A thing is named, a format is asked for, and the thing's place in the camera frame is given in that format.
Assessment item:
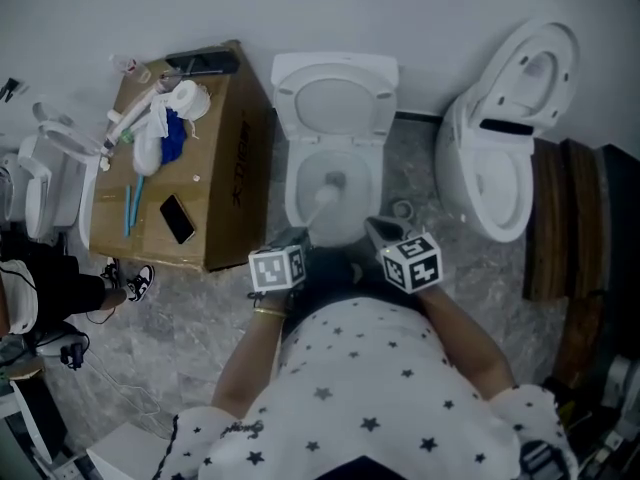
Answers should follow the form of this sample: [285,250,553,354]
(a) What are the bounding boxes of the round black white appliance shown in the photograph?
[34,327,92,369]

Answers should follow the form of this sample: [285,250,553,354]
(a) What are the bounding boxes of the black smartphone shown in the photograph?
[159,193,197,246]

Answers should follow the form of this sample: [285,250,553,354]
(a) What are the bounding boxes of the black curved platform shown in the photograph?
[552,142,640,389]

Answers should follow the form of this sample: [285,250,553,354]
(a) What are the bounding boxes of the white plastic drain pipe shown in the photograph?
[102,82,161,153]

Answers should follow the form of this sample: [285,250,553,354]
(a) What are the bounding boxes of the large brown cardboard box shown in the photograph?
[88,39,276,273]

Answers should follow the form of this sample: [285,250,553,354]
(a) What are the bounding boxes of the black equipment rack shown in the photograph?
[542,352,640,480]

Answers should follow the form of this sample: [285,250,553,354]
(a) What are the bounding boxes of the blue cloth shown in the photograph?
[159,108,189,165]

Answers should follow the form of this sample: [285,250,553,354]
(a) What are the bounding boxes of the person's black trousers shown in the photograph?
[282,246,426,342]

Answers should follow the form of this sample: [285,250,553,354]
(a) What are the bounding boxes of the white toilet brush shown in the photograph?
[302,180,347,232]

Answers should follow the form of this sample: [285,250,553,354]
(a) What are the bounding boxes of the dark wooden step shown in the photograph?
[522,137,609,303]

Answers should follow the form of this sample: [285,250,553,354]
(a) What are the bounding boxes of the white oval smart toilet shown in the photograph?
[433,17,581,244]

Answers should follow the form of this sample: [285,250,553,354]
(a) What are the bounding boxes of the white square-tank toilet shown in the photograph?
[271,51,400,249]

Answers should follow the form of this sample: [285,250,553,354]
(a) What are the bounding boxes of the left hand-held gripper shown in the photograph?
[247,226,314,314]

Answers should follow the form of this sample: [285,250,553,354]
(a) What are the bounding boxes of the white power cable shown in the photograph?
[84,347,162,432]

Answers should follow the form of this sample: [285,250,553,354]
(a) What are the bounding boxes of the white toilet paper roll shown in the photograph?
[167,80,211,120]

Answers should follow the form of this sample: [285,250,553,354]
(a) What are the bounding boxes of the person's right forearm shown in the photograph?
[422,285,516,402]

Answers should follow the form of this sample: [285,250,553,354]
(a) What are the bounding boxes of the white star-print shirt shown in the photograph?
[152,295,579,480]

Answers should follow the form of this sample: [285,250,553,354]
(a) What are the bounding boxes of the white slim-seat toilet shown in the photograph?
[17,101,104,249]

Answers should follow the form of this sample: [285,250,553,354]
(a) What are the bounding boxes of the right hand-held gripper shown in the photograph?
[364,215,444,295]

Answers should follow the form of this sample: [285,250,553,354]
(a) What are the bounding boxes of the black wall fitting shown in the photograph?
[0,77,25,103]

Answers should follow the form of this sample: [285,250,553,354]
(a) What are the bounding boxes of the person's left forearm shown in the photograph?
[212,307,286,412]

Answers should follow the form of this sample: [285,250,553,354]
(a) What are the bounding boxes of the white cloth bundle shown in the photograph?
[132,127,164,177]

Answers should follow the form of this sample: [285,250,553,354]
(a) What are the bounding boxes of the clear plastic bottle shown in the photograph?
[109,53,151,82]

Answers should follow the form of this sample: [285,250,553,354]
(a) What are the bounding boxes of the white box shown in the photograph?
[87,420,176,480]

